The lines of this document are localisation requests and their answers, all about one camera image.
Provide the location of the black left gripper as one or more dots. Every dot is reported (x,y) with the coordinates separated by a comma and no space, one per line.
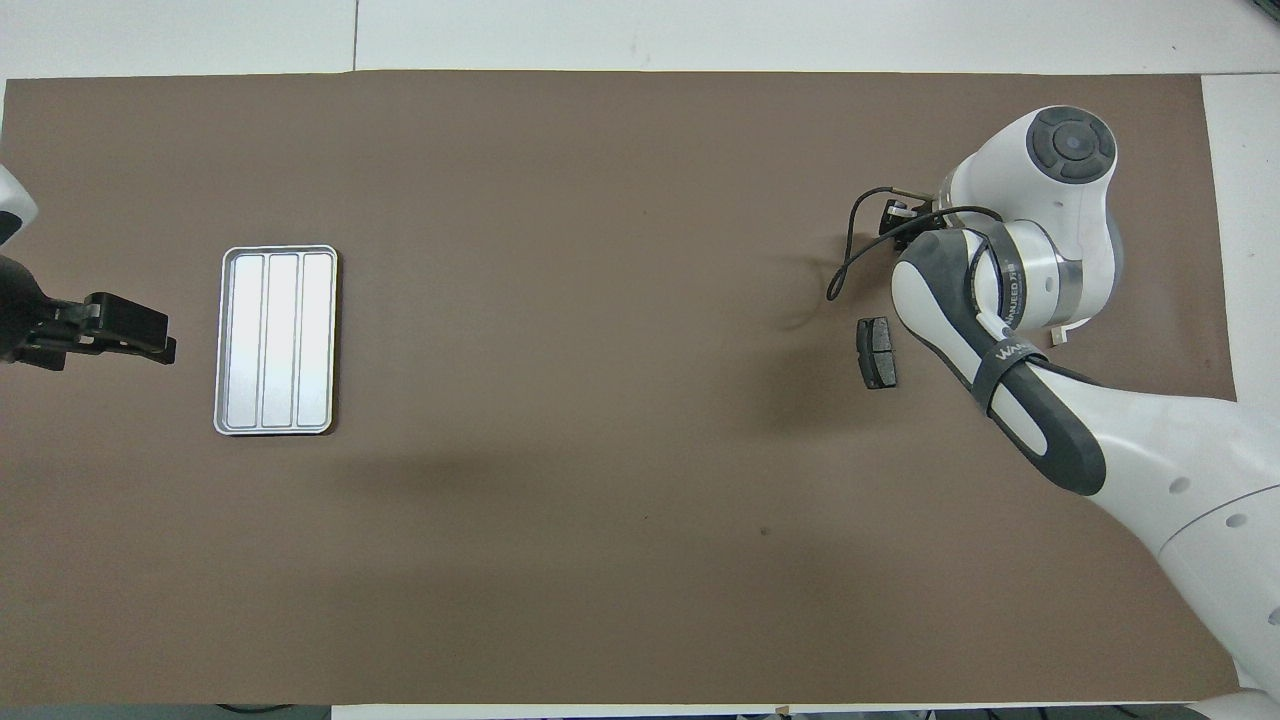
(120,322)

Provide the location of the short dark brake pad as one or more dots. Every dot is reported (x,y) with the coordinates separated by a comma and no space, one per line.
(877,352)

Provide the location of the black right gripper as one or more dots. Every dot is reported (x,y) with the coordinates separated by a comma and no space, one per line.
(908,220)

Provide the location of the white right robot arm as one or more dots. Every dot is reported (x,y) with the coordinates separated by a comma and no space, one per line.
(1070,200)

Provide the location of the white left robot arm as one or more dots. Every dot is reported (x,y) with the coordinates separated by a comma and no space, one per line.
(12,205)

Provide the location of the brown table mat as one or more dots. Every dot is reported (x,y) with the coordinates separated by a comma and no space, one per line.
(600,300)

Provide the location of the silver metal tray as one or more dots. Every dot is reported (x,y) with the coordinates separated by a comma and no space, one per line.
(276,340)

